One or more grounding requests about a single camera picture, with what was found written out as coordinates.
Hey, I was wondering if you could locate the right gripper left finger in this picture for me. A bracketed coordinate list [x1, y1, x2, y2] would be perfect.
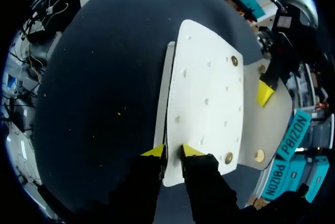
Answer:
[112, 144, 169, 224]

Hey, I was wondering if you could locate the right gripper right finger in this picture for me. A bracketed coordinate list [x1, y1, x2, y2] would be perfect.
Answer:
[180, 143, 243, 224]

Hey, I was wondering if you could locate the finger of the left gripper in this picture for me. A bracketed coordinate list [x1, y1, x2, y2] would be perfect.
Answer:
[256, 53, 288, 108]

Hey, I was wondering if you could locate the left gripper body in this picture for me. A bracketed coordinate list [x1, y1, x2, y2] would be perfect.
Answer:
[258, 4, 304, 79]

